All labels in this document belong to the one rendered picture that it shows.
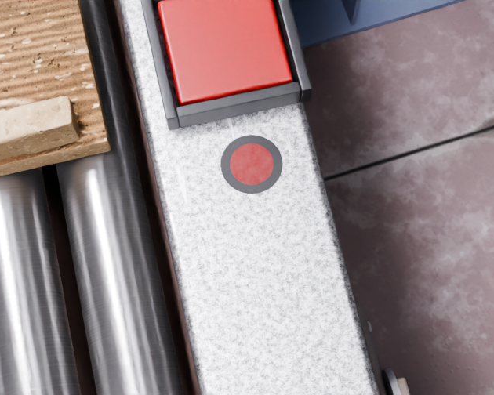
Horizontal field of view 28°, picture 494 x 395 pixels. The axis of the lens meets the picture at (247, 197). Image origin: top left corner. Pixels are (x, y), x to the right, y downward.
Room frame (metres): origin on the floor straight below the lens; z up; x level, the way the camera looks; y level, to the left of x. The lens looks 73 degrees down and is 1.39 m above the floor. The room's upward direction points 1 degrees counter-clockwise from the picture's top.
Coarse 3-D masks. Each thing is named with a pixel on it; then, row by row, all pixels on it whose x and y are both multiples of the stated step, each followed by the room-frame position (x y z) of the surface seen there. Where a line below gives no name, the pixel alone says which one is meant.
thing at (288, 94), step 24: (144, 0) 0.25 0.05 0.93; (288, 0) 0.24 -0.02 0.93; (288, 24) 0.23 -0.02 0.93; (288, 48) 0.22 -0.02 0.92; (168, 96) 0.19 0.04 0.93; (240, 96) 0.19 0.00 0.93; (264, 96) 0.19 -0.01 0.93; (288, 96) 0.19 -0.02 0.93; (168, 120) 0.18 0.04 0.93; (192, 120) 0.18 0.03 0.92; (216, 120) 0.18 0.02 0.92
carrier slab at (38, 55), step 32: (0, 0) 0.25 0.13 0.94; (32, 0) 0.24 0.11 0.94; (64, 0) 0.24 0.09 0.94; (0, 32) 0.23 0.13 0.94; (32, 32) 0.23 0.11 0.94; (64, 32) 0.23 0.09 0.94; (0, 64) 0.21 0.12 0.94; (32, 64) 0.21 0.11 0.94; (64, 64) 0.21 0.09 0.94; (0, 96) 0.19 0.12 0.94; (32, 96) 0.19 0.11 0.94; (96, 96) 0.19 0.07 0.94; (96, 128) 0.17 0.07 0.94; (0, 160) 0.16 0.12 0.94; (32, 160) 0.16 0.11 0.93; (64, 160) 0.16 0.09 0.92
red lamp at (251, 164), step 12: (252, 144) 0.17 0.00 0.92; (240, 156) 0.16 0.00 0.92; (252, 156) 0.16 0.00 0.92; (264, 156) 0.16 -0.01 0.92; (240, 168) 0.16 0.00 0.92; (252, 168) 0.16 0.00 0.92; (264, 168) 0.16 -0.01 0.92; (240, 180) 0.15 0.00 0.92; (252, 180) 0.15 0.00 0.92; (264, 180) 0.15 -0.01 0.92
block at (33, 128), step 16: (64, 96) 0.18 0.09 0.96; (0, 112) 0.17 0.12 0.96; (16, 112) 0.17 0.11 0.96; (32, 112) 0.17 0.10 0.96; (48, 112) 0.17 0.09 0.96; (64, 112) 0.17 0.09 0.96; (0, 128) 0.16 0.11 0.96; (16, 128) 0.16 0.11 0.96; (32, 128) 0.16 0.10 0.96; (48, 128) 0.16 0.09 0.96; (64, 128) 0.17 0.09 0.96; (0, 144) 0.16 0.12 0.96; (16, 144) 0.16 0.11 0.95; (32, 144) 0.16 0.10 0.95; (48, 144) 0.16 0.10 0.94; (64, 144) 0.16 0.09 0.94
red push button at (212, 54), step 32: (192, 0) 0.25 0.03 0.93; (224, 0) 0.25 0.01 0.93; (256, 0) 0.25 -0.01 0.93; (192, 32) 0.23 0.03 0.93; (224, 32) 0.23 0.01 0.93; (256, 32) 0.23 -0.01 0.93; (192, 64) 0.21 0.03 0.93; (224, 64) 0.21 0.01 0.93; (256, 64) 0.21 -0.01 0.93; (288, 64) 0.21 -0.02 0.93; (192, 96) 0.19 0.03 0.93; (224, 96) 0.19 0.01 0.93
